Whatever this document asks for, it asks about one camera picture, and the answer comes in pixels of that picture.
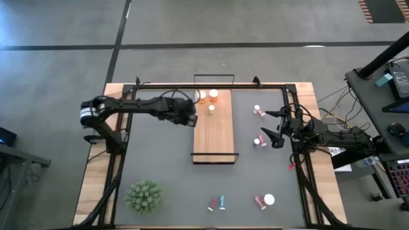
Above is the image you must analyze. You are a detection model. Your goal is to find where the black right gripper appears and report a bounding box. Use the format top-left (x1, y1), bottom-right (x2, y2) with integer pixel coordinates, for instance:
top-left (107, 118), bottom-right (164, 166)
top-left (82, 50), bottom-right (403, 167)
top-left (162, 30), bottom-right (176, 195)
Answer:
top-left (261, 107), bottom-right (303, 148)

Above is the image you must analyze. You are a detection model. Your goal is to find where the black device blue screen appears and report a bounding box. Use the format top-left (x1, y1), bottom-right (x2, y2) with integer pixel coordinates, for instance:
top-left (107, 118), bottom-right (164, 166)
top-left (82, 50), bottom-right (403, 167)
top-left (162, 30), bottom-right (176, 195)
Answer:
top-left (0, 126), bottom-right (18, 148)

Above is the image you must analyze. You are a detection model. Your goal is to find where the green artificial potted plant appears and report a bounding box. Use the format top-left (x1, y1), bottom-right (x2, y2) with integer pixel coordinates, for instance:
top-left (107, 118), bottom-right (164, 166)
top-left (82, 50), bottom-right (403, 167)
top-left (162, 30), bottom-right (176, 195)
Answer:
top-left (124, 179), bottom-right (164, 215)

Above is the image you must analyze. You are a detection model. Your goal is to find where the clear water bottle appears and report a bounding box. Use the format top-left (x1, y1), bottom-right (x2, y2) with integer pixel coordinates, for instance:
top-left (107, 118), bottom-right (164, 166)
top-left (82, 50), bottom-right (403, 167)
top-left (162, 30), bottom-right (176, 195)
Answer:
top-left (355, 155), bottom-right (378, 169)

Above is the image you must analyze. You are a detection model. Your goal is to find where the dark tablet screen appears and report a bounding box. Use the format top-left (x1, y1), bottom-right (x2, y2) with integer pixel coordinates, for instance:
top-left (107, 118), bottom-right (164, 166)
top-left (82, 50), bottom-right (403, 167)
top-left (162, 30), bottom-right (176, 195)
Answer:
top-left (382, 97), bottom-right (409, 114)

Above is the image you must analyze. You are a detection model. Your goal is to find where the dark grey side desk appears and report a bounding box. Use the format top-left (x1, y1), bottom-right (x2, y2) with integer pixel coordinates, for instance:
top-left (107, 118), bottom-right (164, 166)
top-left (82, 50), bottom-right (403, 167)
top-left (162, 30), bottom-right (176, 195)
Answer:
top-left (344, 57), bottom-right (409, 160)

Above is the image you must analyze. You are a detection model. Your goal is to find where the black computer mouse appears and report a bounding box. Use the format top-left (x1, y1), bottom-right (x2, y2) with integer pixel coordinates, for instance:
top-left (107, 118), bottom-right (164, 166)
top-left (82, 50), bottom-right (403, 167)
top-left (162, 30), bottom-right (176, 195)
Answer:
top-left (388, 122), bottom-right (406, 137)

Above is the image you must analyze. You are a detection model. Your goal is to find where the yellow cable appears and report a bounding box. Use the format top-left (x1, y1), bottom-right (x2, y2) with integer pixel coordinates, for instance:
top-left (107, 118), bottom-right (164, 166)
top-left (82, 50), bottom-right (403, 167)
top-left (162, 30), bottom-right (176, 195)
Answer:
top-left (319, 113), bottom-right (352, 128)

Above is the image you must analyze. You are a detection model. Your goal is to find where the dark red pill bottle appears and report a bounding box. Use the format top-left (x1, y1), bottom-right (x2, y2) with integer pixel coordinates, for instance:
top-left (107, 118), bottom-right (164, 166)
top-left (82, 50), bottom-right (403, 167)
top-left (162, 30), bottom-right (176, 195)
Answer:
top-left (206, 195), bottom-right (219, 212)

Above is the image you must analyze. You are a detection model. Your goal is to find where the black stand beam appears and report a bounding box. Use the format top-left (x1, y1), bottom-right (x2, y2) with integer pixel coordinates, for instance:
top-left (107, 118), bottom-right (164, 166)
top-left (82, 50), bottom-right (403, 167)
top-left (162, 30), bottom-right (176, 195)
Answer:
top-left (330, 137), bottom-right (389, 170)

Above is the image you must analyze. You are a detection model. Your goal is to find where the black power adapter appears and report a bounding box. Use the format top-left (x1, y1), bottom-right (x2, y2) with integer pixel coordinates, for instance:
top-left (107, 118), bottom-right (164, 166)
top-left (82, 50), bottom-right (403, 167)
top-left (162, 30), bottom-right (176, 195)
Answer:
top-left (388, 65), bottom-right (409, 100)

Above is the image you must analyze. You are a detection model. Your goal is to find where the white paper sheet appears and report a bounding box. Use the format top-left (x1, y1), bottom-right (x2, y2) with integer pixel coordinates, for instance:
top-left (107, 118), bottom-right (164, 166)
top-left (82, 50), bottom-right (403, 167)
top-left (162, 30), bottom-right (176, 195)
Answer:
top-left (327, 146), bottom-right (353, 173)

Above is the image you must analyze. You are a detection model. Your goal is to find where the backlit keyboard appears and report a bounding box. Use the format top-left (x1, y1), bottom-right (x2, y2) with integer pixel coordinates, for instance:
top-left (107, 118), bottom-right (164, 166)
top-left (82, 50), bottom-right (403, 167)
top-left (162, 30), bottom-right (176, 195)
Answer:
top-left (385, 158), bottom-right (409, 199)

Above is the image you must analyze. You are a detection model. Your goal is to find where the striped floor rug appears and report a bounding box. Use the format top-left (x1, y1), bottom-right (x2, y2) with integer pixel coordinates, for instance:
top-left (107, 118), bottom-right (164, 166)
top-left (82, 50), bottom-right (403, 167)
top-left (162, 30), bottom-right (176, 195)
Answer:
top-left (357, 0), bottom-right (409, 24)

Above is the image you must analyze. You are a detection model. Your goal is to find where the black round pole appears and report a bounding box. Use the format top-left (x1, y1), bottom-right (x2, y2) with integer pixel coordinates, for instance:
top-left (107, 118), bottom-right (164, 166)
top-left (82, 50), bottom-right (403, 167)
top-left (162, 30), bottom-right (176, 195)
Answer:
top-left (357, 31), bottom-right (409, 80)

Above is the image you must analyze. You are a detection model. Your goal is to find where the small teal box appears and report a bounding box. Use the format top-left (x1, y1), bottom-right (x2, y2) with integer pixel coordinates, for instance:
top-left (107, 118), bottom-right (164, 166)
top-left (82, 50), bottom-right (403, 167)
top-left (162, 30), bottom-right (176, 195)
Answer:
top-left (374, 73), bottom-right (394, 88)

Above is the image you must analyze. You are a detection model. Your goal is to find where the grey metal desk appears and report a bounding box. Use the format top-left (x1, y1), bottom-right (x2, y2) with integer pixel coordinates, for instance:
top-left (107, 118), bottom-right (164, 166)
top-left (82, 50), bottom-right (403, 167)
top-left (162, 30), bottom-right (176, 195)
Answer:
top-left (0, 142), bottom-right (52, 230)

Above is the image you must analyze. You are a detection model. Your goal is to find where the black metal table frame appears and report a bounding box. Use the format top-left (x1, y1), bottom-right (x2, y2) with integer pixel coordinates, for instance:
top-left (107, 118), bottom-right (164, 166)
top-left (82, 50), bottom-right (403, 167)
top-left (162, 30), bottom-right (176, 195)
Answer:
top-left (68, 76), bottom-right (355, 230)

